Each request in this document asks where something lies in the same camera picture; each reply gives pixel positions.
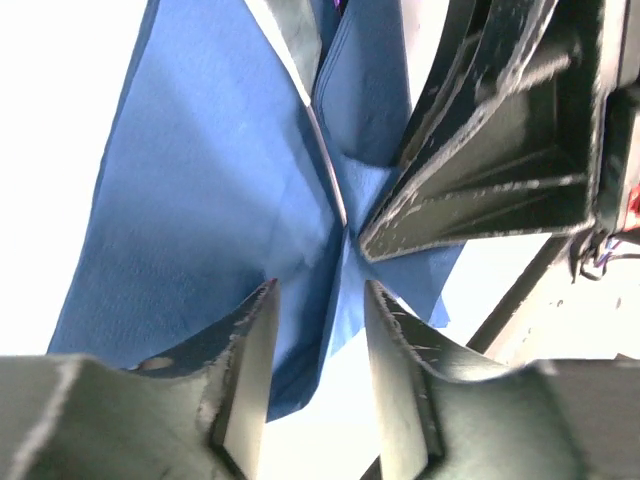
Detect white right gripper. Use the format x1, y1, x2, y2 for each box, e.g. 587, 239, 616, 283
360, 1, 639, 262

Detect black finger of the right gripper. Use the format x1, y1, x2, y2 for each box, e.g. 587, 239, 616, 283
394, 1, 559, 168

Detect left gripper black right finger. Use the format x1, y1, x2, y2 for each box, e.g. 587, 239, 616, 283
364, 281, 639, 479

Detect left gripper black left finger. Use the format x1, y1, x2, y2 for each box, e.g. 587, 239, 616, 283
1, 280, 280, 479

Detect silver table knife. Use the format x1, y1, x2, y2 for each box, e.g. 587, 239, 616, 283
245, 0, 347, 227

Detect dark blue paper napkin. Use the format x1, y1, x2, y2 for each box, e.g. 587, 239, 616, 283
48, 1, 460, 420

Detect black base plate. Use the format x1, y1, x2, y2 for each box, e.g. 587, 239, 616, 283
466, 236, 572, 355

